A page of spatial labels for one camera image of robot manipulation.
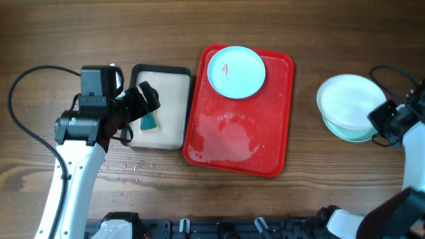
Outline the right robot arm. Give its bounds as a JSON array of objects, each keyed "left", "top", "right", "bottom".
[{"left": 309, "top": 74, "right": 424, "bottom": 238}]

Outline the light blue plate far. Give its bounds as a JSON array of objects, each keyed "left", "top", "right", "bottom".
[{"left": 207, "top": 46, "right": 266, "bottom": 99}]

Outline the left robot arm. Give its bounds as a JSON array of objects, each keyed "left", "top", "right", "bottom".
[{"left": 35, "top": 66, "right": 160, "bottom": 238}]

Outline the light green plate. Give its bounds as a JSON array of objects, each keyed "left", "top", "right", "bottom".
[{"left": 322, "top": 116, "right": 377, "bottom": 143}]

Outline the white plate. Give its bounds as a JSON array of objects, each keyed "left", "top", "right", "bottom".
[{"left": 316, "top": 74, "right": 386, "bottom": 130}]

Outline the black tray with soapy water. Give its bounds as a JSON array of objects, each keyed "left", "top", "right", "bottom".
[{"left": 121, "top": 64, "right": 191, "bottom": 150}]

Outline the green scouring sponge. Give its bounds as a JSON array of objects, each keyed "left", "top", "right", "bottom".
[{"left": 139, "top": 112, "right": 158, "bottom": 131}]

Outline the red plastic tray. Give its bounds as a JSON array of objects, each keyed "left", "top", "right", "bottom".
[{"left": 183, "top": 44, "right": 295, "bottom": 177}]

